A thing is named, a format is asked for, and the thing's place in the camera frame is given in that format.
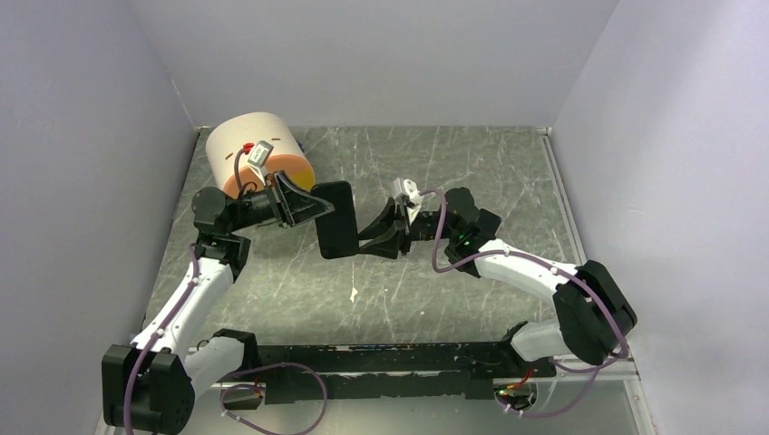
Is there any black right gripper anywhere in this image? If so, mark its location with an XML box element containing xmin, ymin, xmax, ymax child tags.
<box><xmin>355</xmin><ymin>198</ymin><xmax>457</xmax><ymax>259</ymax></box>

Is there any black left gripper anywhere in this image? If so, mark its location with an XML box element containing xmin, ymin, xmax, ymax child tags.
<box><xmin>228</xmin><ymin>170</ymin><xmax>336</xmax><ymax>234</ymax></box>

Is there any black phone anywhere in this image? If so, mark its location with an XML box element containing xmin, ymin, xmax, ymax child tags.
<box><xmin>310</xmin><ymin>180</ymin><xmax>359</xmax><ymax>259</ymax></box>

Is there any white cylindrical drawer box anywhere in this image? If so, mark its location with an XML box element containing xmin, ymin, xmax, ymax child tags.
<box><xmin>205</xmin><ymin>112</ymin><xmax>316</xmax><ymax>198</ymax></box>

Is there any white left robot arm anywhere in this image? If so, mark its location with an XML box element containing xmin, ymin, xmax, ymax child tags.
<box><xmin>102</xmin><ymin>171</ymin><xmax>335</xmax><ymax>434</ymax></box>

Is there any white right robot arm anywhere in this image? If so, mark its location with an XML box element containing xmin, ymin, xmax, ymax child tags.
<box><xmin>357</xmin><ymin>188</ymin><xmax>638</xmax><ymax>376</ymax></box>

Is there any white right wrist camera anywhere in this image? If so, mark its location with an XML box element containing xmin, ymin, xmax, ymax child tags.
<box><xmin>391</xmin><ymin>178</ymin><xmax>423</xmax><ymax>225</ymax></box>

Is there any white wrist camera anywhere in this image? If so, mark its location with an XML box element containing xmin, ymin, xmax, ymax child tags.
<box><xmin>244</xmin><ymin>140</ymin><xmax>274</xmax><ymax>180</ymax></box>
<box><xmin>391</xmin><ymin>178</ymin><xmax>423</xmax><ymax>225</ymax></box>

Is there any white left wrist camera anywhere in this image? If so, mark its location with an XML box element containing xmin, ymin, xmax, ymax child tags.
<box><xmin>244</xmin><ymin>140</ymin><xmax>274</xmax><ymax>180</ymax></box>

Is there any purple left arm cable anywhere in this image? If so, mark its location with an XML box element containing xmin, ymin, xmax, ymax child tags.
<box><xmin>122</xmin><ymin>243</ymin><xmax>202</xmax><ymax>435</ymax></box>

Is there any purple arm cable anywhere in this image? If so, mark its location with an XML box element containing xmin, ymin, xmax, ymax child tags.
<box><xmin>417</xmin><ymin>188</ymin><xmax>631</xmax><ymax>419</ymax></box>
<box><xmin>122</xmin><ymin>243</ymin><xmax>202</xmax><ymax>435</ymax></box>

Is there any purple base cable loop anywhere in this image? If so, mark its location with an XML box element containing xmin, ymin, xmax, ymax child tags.
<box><xmin>219</xmin><ymin>362</ymin><xmax>328</xmax><ymax>435</ymax></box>

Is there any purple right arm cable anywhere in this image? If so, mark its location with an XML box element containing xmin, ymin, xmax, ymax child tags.
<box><xmin>417</xmin><ymin>188</ymin><xmax>631</xmax><ymax>419</ymax></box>

